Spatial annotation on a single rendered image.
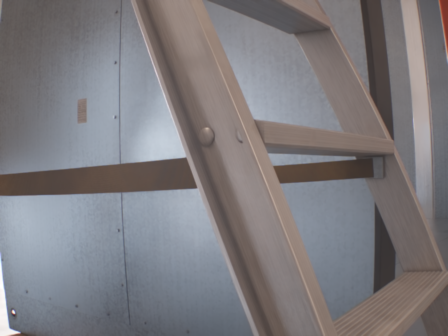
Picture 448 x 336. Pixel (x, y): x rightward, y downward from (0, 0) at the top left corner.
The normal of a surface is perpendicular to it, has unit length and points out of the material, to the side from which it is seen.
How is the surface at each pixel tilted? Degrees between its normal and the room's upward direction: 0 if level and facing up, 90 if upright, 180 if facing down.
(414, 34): 90
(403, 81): 90
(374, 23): 90
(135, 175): 90
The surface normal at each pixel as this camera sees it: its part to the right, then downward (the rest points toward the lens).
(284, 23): 0.04, 1.00
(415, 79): -0.62, 0.00
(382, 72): 0.79, -0.04
